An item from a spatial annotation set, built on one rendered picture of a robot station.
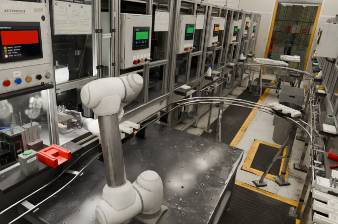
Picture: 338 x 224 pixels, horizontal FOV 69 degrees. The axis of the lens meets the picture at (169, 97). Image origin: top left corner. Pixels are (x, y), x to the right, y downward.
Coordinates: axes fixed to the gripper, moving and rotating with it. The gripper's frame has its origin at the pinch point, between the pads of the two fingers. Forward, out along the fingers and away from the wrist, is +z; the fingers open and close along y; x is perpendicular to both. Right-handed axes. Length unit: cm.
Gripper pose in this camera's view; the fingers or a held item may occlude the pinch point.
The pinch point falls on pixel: (67, 116)
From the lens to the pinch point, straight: 202.8
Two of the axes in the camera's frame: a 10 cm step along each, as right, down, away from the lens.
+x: -4.8, 2.5, -8.4
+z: -8.7, -2.4, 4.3
